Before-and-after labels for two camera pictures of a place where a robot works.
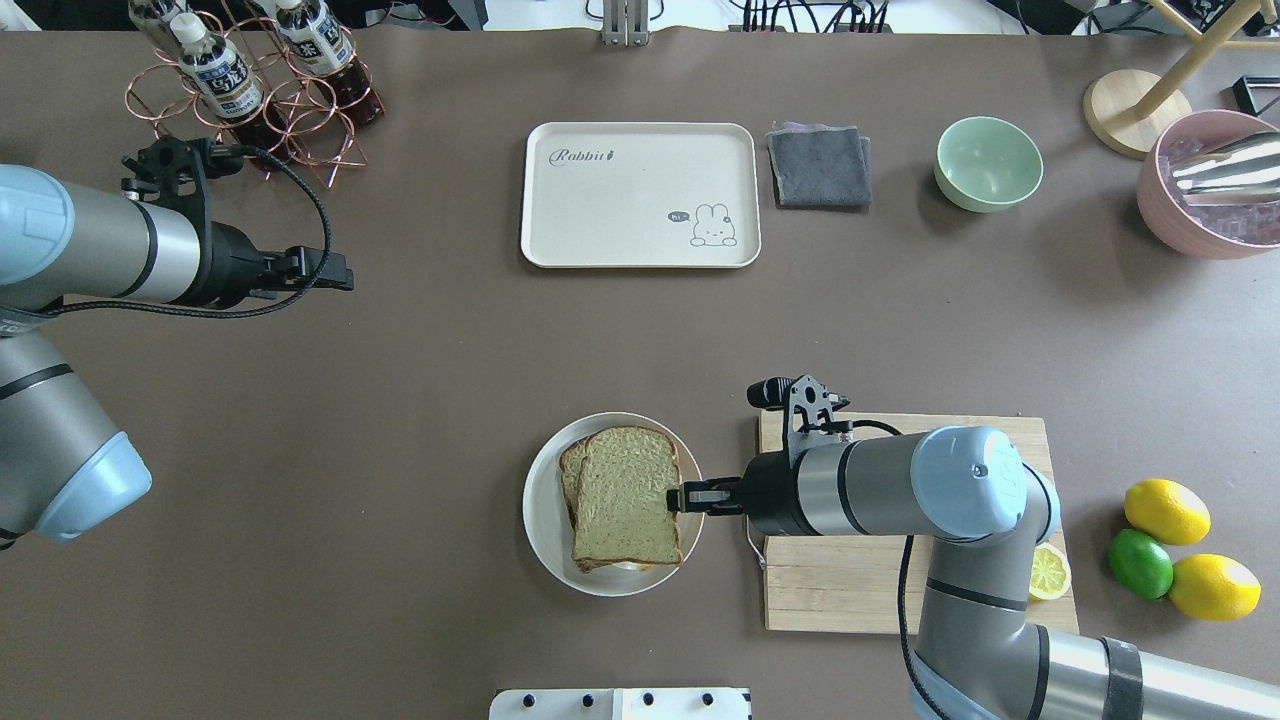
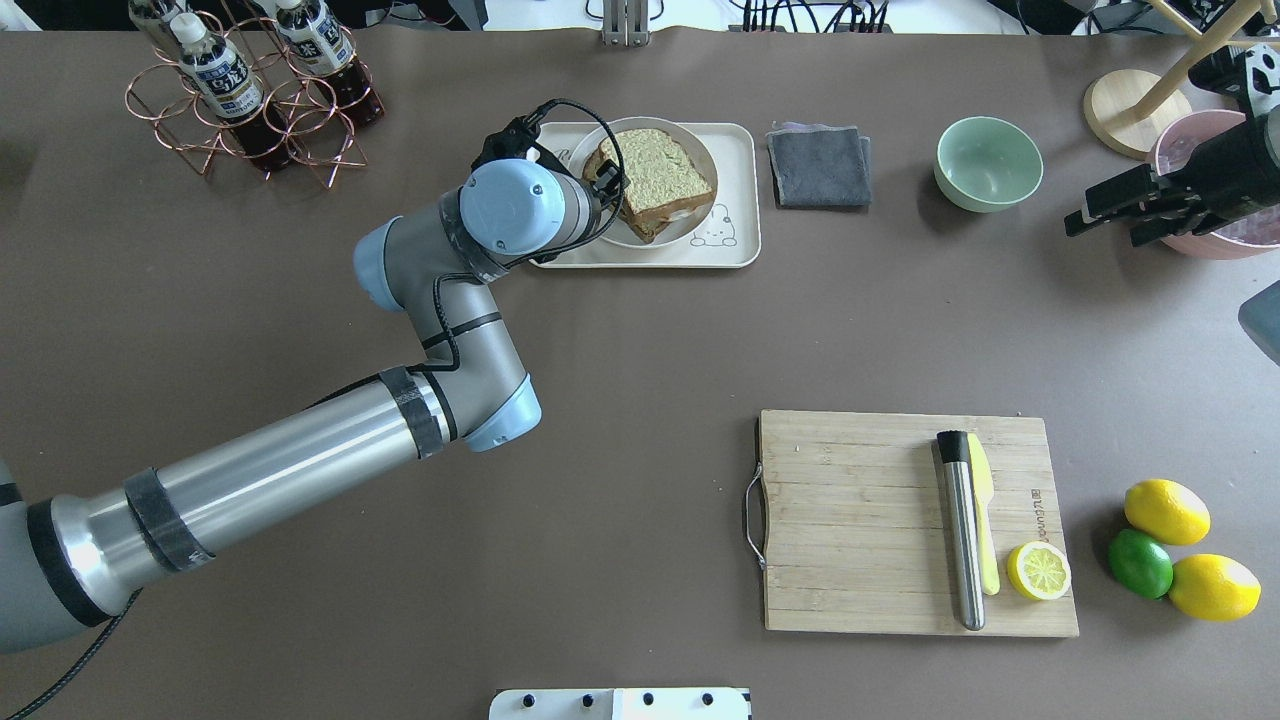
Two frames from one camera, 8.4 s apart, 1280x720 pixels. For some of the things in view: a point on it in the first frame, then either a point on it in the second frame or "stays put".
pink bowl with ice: (1207, 232) stays put
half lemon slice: (1051, 573) stays put
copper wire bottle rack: (274, 98) stays put
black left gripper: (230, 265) -> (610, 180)
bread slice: (621, 508) -> (657, 167)
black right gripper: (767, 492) -> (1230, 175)
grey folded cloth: (821, 166) stays put
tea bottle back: (318, 44) stays put
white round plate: (547, 528) -> (586, 144)
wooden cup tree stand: (1137, 113) stays put
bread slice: (571, 460) -> (665, 182)
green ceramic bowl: (987, 165) stays put
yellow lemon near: (1214, 587) stays put
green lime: (1141, 563) stays put
